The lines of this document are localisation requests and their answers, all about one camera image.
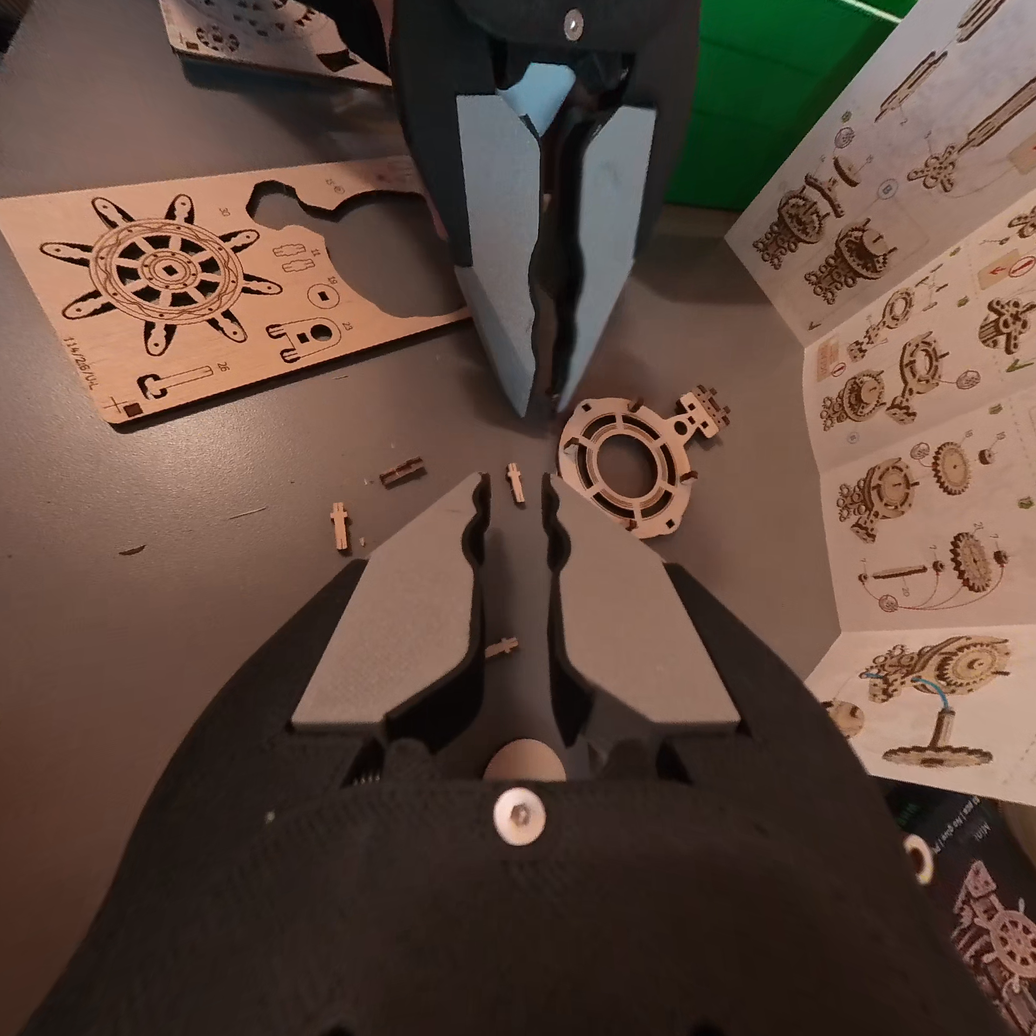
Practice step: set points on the wooden laser-cut parts sheet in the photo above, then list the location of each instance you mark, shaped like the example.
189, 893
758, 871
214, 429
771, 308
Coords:
267, 40

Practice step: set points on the wooden sheet with wheel cutout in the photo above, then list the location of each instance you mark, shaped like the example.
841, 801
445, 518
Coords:
73, 324

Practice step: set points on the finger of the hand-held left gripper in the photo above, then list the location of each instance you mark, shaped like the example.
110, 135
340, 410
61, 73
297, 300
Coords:
494, 243
611, 227

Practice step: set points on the green plastic bin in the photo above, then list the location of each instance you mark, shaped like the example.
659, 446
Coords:
769, 105

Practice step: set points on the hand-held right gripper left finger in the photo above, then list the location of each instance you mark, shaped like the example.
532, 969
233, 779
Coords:
405, 623

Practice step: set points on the small wooden peg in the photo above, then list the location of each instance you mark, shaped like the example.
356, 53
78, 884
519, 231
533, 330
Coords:
402, 471
342, 526
515, 484
502, 646

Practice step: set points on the folded paper instruction sheet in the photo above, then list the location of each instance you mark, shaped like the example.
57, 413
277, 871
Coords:
890, 364

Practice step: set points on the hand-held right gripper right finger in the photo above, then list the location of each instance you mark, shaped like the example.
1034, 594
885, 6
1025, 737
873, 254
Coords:
623, 639

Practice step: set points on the dark printed model box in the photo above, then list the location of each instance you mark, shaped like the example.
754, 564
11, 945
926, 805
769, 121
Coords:
971, 931

